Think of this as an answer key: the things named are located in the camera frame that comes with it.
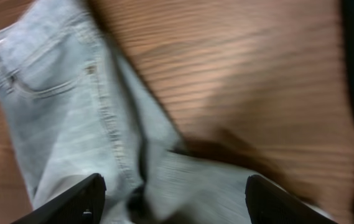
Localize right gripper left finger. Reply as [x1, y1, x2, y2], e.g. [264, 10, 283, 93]
[12, 173, 106, 224]

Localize light blue denim shorts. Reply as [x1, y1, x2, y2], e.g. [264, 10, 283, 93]
[0, 0, 329, 224]

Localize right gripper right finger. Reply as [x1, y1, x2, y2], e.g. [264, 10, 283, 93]
[245, 175, 337, 224]

